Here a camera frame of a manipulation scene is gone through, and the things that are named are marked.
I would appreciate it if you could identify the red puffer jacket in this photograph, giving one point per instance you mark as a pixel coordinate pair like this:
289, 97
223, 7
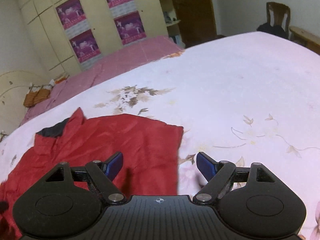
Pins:
149, 147

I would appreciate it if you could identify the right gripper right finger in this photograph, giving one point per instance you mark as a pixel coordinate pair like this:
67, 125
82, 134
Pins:
218, 176

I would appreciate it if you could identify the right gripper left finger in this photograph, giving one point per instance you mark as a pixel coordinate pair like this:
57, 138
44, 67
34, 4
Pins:
101, 176

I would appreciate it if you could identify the open corner shelf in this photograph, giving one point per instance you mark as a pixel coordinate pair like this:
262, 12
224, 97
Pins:
172, 21

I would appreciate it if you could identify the pink bed sheet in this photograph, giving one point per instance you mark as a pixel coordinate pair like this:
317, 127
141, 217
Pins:
110, 66

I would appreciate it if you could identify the cream wardrobe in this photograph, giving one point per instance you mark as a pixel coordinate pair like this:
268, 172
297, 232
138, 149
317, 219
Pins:
53, 46

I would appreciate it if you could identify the lower left purple poster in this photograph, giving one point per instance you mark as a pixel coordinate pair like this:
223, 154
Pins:
86, 49

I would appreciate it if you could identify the wooden side table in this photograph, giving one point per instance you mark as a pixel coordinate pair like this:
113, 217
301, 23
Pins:
305, 38

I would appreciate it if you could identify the brown wooden door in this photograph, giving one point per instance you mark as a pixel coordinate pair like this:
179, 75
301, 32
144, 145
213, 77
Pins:
197, 21

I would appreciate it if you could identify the cream round headboard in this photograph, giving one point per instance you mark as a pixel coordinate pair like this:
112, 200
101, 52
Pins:
14, 87

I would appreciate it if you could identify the wooden chair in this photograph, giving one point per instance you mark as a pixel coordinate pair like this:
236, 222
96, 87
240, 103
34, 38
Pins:
281, 15

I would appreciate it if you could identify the upper left purple poster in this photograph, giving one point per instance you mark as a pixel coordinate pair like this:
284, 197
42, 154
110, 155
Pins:
73, 18

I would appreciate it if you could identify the lower right purple poster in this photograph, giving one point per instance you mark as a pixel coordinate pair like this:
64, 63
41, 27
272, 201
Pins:
130, 28

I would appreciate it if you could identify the dark clothes on chair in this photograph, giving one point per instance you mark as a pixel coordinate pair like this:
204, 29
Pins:
275, 30

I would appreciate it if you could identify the floral white bed quilt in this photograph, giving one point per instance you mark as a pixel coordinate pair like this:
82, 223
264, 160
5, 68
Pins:
246, 98

